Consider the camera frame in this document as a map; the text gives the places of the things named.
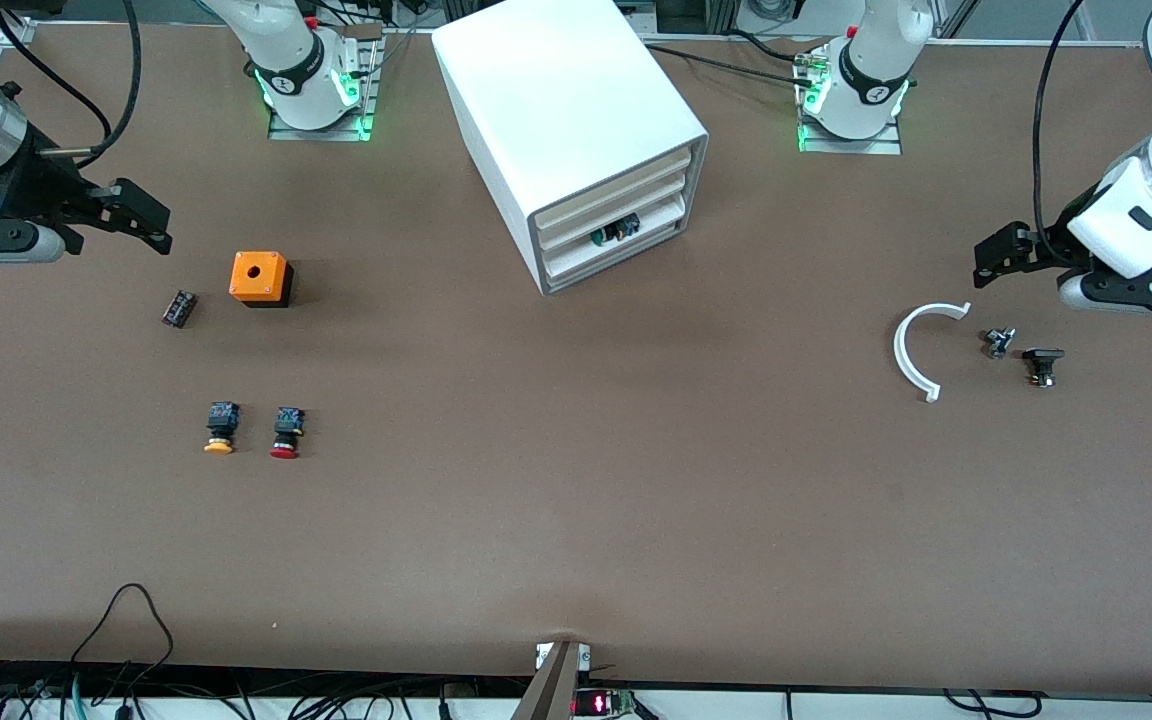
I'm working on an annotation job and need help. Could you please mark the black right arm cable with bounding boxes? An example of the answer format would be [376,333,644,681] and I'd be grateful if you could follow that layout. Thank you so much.
[0,0,144,166]

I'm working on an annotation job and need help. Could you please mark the green mushroom push button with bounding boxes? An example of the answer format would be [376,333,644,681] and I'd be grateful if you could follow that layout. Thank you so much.
[591,212,641,247]

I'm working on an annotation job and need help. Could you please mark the white plastic drawer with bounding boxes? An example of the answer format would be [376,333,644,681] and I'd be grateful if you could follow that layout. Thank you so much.
[544,206,687,289]
[541,188,689,275]
[538,170,692,257]
[536,150,695,239]

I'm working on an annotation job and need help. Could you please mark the small red display device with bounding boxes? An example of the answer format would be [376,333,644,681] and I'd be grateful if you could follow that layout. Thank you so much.
[571,687,639,719]

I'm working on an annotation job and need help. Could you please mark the white curved plastic arc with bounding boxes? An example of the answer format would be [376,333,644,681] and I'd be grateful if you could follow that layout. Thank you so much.
[893,301,973,404]

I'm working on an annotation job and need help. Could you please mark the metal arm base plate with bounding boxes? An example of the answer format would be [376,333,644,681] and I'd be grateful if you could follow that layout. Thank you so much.
[797,50,904,155]
[267,24,383,142]

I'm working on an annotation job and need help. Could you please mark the white drawer cabinet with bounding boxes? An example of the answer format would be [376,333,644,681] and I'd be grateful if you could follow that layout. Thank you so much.
[431,0,710,297]

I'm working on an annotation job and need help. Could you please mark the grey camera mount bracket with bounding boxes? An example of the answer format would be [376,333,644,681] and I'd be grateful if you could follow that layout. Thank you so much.
[510,640,593,720]

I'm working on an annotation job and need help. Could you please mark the black button part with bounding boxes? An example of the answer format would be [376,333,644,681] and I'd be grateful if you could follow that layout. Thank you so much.
[1022,347,1066,389]

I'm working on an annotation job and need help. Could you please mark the yellow mushroom push button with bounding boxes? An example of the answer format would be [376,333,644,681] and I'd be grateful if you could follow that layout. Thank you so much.
[203,401,241,457]

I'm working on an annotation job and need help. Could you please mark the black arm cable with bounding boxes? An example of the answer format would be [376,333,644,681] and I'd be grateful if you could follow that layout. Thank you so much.
[1032,0,1089,263]
[0,0,144,166]

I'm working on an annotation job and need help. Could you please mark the orange button box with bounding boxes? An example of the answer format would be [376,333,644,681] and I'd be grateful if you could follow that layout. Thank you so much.
[229,250,295,309]

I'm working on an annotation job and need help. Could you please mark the black looped cable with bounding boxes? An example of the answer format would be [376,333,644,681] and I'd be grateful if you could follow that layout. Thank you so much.
[69,583,175,693]

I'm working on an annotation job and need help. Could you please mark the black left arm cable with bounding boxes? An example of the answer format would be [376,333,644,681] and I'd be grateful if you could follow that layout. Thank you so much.
[1032,0,1089,263]

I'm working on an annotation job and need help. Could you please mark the red mushroom push button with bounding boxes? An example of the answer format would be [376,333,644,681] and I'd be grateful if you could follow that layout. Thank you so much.
[268,405,306,461]

